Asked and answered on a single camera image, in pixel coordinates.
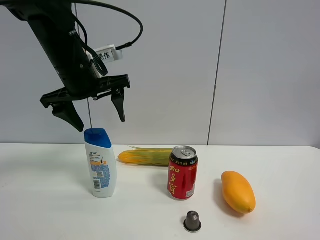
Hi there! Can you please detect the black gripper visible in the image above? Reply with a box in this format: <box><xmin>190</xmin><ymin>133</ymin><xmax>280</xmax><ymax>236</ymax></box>
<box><xmin>40</xmin><ymin>74</ymin><xmax>131</xmax><ymax>132</ymax></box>

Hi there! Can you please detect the white blue shampoo bottle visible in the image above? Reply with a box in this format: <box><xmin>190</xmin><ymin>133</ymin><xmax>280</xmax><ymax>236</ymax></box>
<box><xmin>84</xmin><ymin>128</ymin><xmax>117</xmax><ymax>198</ymax></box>

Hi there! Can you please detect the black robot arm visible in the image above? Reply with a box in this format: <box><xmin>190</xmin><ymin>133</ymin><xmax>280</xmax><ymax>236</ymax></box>
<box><xmin>0</xmin><ymin>0</ymin><xmax>131</xmax><ymax>132</ymax></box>

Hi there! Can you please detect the yellow green corn cob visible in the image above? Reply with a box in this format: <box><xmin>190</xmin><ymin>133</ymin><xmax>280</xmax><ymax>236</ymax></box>
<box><xmin>118</xmin><ymin>146</ymin><xmax>173</xmax><ymax>167</ymax></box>

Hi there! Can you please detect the red drink can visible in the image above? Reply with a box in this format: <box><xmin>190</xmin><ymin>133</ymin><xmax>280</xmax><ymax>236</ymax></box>
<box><xmin>167</xmin><ymin>145</ymin><xmax>199</xmax><ymax>200</ymax></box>

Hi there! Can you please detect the grey coffee capsule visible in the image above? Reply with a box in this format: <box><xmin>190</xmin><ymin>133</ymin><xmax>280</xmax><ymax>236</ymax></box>
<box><xmin>183</xmin><ymin>210</ymin><xmax>202</xmax><ymax>233</ymax></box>

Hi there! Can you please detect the orange yellow mango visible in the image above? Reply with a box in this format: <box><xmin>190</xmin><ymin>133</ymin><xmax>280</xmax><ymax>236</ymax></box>
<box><xmin>221</xmin><ymin>171</ymin><xmax>256</xmax><ymax>215</ymax></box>

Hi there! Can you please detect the black camera cable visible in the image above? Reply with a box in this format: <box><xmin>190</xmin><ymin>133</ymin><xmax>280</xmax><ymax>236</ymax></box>
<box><xmin>71</xmin><ymin>0</ymin><xmax>144</xmax><ymax>77</ymax></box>

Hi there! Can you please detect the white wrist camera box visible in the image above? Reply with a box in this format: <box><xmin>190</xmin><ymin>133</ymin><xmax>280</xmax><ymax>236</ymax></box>
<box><xmin>85</xmin><ymin>44</ymin><xmax>123</xmax><ymax>79</ymax></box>

